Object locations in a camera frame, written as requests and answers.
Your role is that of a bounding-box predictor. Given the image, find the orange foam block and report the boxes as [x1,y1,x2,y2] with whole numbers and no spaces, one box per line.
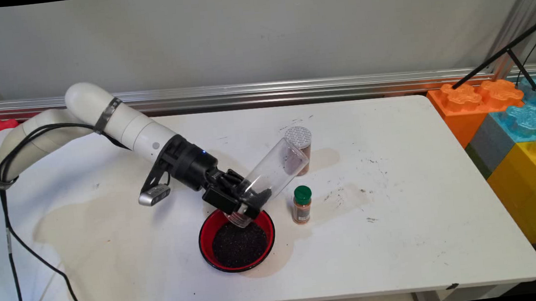
[425,76,529,152]

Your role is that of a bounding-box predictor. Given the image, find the aluminium wall rail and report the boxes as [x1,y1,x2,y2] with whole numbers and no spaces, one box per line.
[0,48,536,135]

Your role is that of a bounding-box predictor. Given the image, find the black seeds heap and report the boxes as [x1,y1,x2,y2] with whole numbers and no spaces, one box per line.
[210,220,271,270]

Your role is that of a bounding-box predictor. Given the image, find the black cable with plug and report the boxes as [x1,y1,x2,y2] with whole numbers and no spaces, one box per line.
[0,122,84,301]

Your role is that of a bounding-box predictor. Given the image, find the clear plastic jar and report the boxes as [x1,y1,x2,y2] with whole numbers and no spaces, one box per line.
[218,136,316,230]

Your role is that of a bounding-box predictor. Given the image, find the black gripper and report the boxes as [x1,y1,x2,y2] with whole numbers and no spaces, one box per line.
[156,125,276,229]

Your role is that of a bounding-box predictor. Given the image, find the grey foam block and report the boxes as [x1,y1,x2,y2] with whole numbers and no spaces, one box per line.
[462,112,519,182]

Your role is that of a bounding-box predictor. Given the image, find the black tripod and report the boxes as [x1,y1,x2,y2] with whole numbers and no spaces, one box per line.
[445,12,536,106]

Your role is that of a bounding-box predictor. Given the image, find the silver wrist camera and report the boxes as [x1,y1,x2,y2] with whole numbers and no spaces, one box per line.
[137,184,173,208]

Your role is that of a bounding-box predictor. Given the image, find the spice bottle green cap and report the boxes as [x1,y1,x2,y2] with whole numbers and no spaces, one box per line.
[289,184,316,226]

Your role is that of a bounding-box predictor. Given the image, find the blue foam block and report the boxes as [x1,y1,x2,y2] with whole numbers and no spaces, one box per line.
[486,76,536,145]

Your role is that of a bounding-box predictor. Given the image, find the grey cable strap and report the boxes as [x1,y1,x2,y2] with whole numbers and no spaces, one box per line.
[0,160,19,190]
[91,97,125,135]

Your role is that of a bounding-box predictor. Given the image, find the red bowl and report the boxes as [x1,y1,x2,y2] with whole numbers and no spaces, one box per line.
[196,203,280,276]

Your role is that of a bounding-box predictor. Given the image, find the black camera cable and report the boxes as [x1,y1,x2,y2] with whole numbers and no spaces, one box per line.
[0,112,185,301]

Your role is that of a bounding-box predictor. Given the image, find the brown-filled jar silver lid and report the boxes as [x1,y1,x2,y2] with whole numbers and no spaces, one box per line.
[283,125,316,178]

